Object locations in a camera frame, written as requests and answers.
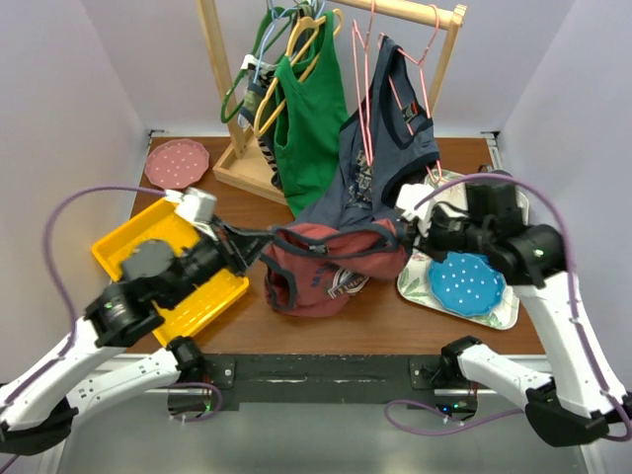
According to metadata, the red tank top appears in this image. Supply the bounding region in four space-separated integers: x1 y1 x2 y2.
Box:
262 219 411 317

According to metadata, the purple cable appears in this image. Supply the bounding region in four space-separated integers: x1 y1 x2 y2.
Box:
384 172 632 443
0 185 223 474

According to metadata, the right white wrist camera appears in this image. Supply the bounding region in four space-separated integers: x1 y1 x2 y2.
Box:
395 184 435 222

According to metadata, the pink dotted plate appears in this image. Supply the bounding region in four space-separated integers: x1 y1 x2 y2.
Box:
144 138 209 190

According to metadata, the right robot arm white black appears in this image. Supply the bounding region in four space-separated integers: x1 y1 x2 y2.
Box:
396 174 631 447

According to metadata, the pink wire hanger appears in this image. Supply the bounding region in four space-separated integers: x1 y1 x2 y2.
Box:
352 1 375 167
397 4 442 185

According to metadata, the navy blue tank top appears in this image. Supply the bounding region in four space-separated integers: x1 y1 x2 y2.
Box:
294 36 440 229

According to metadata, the light blue hanger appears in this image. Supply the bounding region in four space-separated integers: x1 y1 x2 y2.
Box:
237 1 324 128

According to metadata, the green hanger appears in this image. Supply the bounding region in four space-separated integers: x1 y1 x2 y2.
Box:
220 1 297 123

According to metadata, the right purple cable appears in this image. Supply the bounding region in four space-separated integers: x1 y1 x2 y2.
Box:
384 172 632 443

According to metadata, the yellow hanger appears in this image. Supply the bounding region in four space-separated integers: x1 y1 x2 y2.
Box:
253 8 344 138

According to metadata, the blue dotted plate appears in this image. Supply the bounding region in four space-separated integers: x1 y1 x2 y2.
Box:
427 253 506 318

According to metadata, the black mounting base plate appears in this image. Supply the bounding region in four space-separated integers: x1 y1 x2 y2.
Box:
181 354 478 420

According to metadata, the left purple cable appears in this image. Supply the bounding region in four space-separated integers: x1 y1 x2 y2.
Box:
0 185 223 474

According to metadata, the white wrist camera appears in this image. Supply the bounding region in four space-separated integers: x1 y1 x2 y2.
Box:
395 184 435 222
165 187 217 225

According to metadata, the yellow plastic tray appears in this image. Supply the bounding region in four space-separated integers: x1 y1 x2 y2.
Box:
92 198 250 346

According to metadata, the green tank top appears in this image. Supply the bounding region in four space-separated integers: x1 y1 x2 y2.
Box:
274 11 348 215

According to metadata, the wooden clothes rack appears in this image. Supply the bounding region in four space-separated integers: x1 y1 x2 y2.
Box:
197 1 467 204

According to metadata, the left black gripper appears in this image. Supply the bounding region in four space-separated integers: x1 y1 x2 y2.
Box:
166 212 278 308

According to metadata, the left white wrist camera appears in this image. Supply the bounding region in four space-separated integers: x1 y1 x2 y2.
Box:
165 187 217 225

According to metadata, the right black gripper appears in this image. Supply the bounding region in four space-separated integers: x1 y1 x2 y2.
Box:
401 203 491 263

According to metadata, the leaf pattern tray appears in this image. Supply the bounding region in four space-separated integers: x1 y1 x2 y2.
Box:
397 169 529 331

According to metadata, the zebra pattern garment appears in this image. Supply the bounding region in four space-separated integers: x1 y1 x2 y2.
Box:
240 56 283 192

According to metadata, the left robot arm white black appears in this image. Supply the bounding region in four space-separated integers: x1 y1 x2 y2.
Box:
1 220 273 456

